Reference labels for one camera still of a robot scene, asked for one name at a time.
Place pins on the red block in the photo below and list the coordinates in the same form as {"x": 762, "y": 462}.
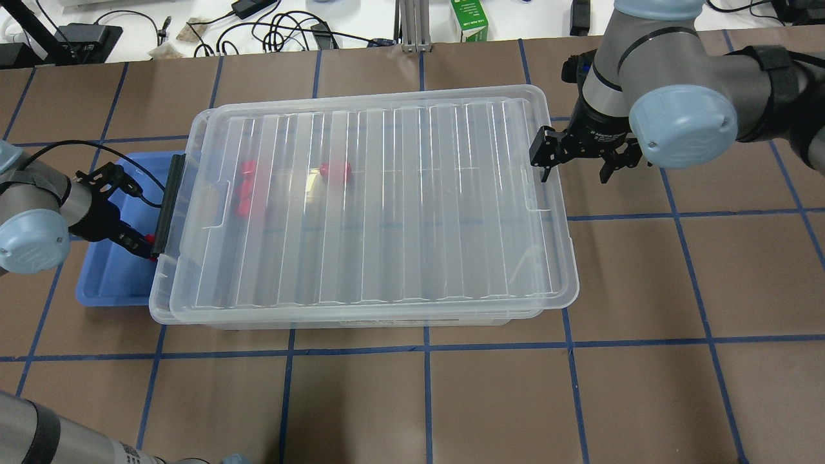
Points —
{"x": 248, "y": 170}
{"x": 152, "y": 254}
{"x": 242, "y": 208}
{"x": 336, "y": 171}

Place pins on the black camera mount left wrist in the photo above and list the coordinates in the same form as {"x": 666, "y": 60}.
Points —
{"x": 105, "y": 181}

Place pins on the aluminium frame post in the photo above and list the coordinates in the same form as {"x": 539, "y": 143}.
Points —
{"x": 412, "y": 26}

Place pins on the black power adapter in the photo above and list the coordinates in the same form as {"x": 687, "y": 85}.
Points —
{"x": 244, "y": 9}

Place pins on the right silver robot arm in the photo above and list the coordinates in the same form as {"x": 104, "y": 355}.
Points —
{"x": 651, "y": 92}

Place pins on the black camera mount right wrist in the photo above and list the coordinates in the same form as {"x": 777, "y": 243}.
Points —
{"x": 576, "y": 68}

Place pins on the clear plastic storage box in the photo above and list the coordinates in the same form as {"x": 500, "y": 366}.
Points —
{"x": 361, "y": 303}

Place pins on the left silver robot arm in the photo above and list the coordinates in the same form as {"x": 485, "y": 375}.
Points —
{"x": 42, "y": 209}

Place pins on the green milk carton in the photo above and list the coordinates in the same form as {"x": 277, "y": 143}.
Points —
{"x": 470, "y": 21}

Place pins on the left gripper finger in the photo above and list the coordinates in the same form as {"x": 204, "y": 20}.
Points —
{"x": 131, "y": 240}

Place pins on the black camera mount wrist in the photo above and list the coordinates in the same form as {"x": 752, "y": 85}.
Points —
{"x": 576, "y": 68}
{"x": 105, "y": 181}

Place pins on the blue plastic tray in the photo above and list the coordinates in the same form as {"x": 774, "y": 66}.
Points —
{"x": 110, "y": 275}

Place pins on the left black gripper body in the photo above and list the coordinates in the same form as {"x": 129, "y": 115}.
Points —
{"x": 102, "y": 221}

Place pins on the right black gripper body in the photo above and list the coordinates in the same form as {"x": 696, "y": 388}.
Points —
{"x": 597, "y": 133}

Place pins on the clear plastic box lid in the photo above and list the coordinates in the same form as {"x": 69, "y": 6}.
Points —
{"x": 374, "y": 200}

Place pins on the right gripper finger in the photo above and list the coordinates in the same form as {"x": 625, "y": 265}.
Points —
{"x": 614, "y": 161}
{"x": 547, "y": 150}

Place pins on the black rubber strip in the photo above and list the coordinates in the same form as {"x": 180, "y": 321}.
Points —
{"x": 172, "y": 187}

